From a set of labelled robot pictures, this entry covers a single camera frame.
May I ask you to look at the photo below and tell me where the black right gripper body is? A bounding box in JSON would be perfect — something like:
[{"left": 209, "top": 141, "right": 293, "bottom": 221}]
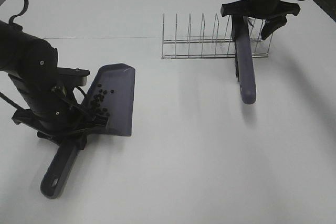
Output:
[{"left": 220, "top": 0, "right": 300, "bottom": 19}]

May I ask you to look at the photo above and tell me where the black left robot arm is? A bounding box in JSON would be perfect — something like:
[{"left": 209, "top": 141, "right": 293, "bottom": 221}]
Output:
[{"left": 1, "top": 22, "right": 107, "bottom": 150}]

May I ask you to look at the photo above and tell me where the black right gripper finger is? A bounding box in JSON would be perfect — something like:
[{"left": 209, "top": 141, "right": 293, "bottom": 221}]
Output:
[
  {"left": 261, "top": 16, "right": 287, "bottom": 40},
  {"left": 231, "top": 15, "right": 245, "bottom": 40}
]

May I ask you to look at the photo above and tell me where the metal wire dish rack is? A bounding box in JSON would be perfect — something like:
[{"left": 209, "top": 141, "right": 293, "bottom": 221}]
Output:
[{"left": 160, "top": 12, "right": 276, "bottom": 60}]

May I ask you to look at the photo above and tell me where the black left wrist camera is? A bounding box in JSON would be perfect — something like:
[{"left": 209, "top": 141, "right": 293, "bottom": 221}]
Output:
[{"left": 57, "top": 67, "right": 90, "bottom": 87}]

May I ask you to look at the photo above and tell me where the purple plastic dustpan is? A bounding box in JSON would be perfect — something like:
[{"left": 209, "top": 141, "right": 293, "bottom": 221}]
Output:
[{"left": 40, "top": 63, "right": 135, "bottom": 199}]

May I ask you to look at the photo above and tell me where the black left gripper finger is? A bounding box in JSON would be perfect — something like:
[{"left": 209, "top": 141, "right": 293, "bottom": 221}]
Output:
[
  {"left": 75, "top": 133, "right": 87, "bottom": 150},
  {"left": 37, "top": 131, "right": 59, "bottom": 145}
]

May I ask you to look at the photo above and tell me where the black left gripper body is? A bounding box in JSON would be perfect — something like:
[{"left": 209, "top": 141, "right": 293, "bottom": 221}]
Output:
[{"left": 11, "top": 75, "right": 108, "bottom": 138}]

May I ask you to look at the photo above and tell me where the pile of coffee beans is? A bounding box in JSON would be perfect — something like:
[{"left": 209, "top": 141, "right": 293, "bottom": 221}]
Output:
[{"left": 89, "top": 83, "right": 115, "bottom": 118}]

